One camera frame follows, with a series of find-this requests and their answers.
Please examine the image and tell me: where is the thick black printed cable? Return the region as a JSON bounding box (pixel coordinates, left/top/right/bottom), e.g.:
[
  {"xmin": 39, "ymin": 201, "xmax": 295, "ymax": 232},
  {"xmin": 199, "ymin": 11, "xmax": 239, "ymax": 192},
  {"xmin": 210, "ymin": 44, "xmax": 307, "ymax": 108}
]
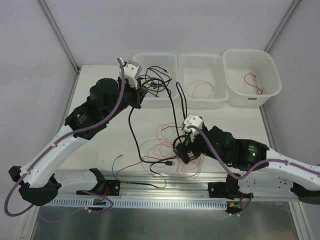
[{"xmin": 127, "ymin": 107, "xmax": 176, "ymax": 190}]

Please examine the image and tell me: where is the thin pink wire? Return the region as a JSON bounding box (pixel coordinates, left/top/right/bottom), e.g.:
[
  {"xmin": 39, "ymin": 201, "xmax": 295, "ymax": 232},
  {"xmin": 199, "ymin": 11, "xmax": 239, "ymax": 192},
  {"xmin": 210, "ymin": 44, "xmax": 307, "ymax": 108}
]
[{"xmin": 138, "ymin": 122, "xmax": 206, "ymax": 179}]

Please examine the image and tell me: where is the thin black micro USB cable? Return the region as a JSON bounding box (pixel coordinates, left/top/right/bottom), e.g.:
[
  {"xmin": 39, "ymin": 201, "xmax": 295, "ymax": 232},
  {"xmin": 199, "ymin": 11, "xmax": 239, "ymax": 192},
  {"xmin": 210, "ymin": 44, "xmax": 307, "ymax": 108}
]
[{"xmin": 138, "ymin": 65, "xmax": 173, "ymax": 98}]

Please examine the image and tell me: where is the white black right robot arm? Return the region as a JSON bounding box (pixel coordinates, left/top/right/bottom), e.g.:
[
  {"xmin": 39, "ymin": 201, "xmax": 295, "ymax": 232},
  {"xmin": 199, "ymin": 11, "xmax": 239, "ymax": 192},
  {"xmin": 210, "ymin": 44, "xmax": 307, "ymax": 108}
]
[{"xmin": 172, "ymin": 126, "xmax": 320, "ymax": 205}]

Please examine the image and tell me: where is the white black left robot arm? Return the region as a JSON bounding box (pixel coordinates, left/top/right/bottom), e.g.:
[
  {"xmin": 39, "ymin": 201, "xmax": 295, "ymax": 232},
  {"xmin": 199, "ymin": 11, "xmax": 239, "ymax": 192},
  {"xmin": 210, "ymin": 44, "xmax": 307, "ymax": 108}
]
[{"xmin": 8, "ymin": 76, "xmax": 147, "ymax": 206}]

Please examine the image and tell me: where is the white perforated left basket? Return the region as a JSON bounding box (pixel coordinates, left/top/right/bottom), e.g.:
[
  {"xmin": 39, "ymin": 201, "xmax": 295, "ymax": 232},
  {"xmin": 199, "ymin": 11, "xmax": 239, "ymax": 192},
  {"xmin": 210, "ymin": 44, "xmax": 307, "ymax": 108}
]
[{"xmin": 133, "ymin": 52, "xmax": 178, "ymax": 109}]

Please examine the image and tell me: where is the white perforated basket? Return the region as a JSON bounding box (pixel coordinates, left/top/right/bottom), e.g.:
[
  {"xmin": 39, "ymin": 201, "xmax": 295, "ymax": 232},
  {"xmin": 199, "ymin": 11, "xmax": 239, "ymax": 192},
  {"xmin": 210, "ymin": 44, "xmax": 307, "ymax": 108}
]
[
  {"xmin": 133, "ymin": 52, "xmax": 178, "ymax": 109},
  {"xmin": 178, "ymin": 53, "xmax": 229, "ymax": 110}
]

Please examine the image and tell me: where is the white perforated middle basket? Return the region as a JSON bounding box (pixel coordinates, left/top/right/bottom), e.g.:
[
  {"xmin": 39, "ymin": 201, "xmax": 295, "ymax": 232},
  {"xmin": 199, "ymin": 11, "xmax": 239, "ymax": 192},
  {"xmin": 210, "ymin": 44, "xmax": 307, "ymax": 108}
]
[{"xmin": 178, "ymin": 53, "xmax": 229, "ymax": 110}]

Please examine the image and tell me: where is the white deep right basket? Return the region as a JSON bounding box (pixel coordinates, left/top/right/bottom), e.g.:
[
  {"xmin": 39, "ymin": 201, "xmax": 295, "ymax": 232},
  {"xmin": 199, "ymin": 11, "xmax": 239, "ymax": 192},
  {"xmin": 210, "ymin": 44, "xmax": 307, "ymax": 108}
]
[{"xmin": 222, "ymin": 49, "xmax": 283, "ymax": 108}]

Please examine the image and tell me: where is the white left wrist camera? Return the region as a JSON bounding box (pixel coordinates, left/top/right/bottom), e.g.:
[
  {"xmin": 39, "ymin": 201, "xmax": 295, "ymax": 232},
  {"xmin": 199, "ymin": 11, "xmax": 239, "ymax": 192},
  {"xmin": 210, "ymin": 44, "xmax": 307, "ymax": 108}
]
[{"xmin": 119, "ymin": 57, "xmax": 143, "ymax": 90}]

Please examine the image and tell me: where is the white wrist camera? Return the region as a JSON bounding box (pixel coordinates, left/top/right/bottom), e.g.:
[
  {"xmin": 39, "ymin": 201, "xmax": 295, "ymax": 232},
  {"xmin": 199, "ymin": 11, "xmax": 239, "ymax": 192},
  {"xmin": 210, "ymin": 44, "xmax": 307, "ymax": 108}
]
[
  {"xmin": 182, "ymin": 114, "xmax": 204, "ymax": 142},
  {"xmin": 119, "ymin": 57, "xmax": 143, "ymax": 90}
]

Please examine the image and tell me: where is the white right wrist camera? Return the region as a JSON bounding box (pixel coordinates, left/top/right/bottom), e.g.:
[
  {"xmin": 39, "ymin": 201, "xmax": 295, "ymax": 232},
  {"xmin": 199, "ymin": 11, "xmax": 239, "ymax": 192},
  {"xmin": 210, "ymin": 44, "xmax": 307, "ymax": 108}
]
[{"xmin": 182, "ymin": 114, "xmax": 204, "ymax": 142}]

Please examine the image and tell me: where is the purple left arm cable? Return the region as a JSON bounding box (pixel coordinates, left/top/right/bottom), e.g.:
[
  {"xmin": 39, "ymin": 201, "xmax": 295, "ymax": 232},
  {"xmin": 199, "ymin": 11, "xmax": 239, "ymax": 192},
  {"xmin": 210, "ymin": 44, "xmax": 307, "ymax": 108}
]
[{"xmin": 4, "ymin": 57, "xmax": 126, "ymax": 216}]

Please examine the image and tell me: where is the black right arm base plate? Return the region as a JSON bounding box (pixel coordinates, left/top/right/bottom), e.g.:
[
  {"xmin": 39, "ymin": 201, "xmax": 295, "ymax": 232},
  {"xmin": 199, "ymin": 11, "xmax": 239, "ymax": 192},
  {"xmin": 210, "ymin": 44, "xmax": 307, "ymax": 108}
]
[{"xmin": 207, "ymin": 182, "xmax": 242, "ymax": 200}]

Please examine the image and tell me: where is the pink wire in middle basket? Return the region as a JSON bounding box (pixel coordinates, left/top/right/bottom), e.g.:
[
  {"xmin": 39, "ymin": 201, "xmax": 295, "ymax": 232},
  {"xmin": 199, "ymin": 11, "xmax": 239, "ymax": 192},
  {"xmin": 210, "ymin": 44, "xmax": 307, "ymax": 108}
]
[{"xmin": 184, "ymin": 80, "xmax": 216, "ymax": 100}]

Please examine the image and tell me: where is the left aluminium corner post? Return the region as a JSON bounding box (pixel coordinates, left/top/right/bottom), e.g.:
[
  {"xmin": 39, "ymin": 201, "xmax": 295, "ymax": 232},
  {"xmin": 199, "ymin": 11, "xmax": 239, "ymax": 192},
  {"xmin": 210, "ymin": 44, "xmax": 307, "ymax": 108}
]
[{"xmin": 36, "ymin": 0, "xmax": 80, "ymax": 73}]

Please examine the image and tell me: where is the aluminium corner post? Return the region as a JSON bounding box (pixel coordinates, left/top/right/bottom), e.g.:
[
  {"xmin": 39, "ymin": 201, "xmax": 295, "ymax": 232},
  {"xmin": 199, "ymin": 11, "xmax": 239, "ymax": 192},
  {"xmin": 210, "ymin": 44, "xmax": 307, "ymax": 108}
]
[
  {"xmin": 36, "ymin": 0, "xmax": 80, "ymax": 73},
  {"xmin": 264, "ymin": 0, "xmax": 302, "ymax": 54}
]

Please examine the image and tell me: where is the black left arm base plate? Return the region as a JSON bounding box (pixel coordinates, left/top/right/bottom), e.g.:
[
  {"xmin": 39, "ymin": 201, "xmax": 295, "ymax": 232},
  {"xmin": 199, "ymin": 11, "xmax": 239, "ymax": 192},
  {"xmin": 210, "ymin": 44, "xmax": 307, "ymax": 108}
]
[{"xmin": 92, "ymin": 179, "xmax": 121, "ymax": 196}]

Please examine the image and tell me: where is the red wire in right basket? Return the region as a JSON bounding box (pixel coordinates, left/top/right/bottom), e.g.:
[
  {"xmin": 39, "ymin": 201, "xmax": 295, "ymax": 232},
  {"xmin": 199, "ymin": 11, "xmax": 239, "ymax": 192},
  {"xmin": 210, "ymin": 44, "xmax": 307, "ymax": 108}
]
[{"xmin": 243, "ymin": 72, "xmax": 264, "ymax": 96}]

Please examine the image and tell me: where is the aluminium rail frame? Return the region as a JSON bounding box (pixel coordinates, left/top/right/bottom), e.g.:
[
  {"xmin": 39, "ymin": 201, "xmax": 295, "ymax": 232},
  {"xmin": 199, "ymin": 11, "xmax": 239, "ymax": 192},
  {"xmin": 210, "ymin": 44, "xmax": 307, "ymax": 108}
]
[{"xmin": 31, "ymin": 64, "xmax": 311, "ymax": 240}]

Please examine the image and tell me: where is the white slotted cable duct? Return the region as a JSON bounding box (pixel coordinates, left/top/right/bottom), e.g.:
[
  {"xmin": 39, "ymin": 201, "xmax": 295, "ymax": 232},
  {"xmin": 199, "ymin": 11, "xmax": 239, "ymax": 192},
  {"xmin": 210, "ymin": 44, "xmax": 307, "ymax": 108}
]
[{"xmin": 46, "ymin": 197, "xmax": 227, "ymax": 211}]

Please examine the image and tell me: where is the right aluminium corner post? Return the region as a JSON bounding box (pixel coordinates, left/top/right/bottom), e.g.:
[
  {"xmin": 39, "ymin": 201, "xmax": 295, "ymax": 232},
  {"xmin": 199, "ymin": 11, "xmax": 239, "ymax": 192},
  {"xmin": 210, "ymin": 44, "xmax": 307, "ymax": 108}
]
[{"xmin": 264, "ymin": 0, "xmax": 302, "ymax": 54}]

